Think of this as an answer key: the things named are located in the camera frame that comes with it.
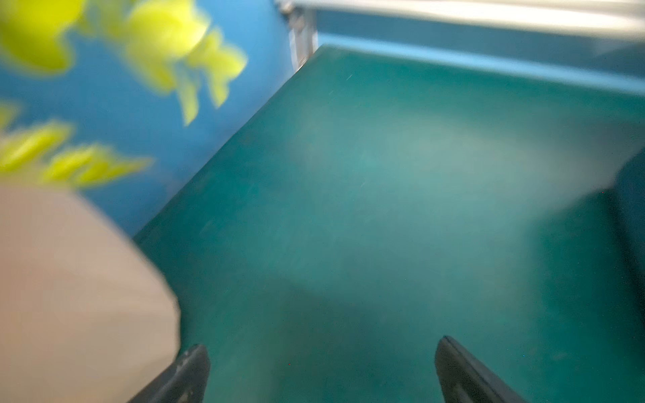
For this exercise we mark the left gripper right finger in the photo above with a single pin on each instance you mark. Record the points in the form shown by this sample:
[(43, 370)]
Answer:
[(463, 378)]

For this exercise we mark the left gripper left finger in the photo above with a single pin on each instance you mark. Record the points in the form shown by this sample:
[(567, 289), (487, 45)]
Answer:
[(184, 381)]

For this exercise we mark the teal plastic storage box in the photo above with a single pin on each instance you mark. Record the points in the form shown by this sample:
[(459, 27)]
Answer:
[(628, 198)]

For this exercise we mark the beige flower pot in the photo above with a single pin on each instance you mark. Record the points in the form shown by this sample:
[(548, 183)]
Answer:
[(85, 317)]

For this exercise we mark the artificial flower bouquet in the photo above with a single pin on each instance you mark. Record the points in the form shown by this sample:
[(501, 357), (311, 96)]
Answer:
[(84, 51)]

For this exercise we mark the metal enclosure frame bar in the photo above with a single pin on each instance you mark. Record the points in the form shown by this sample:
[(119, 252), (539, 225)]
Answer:
[(599, 35)]

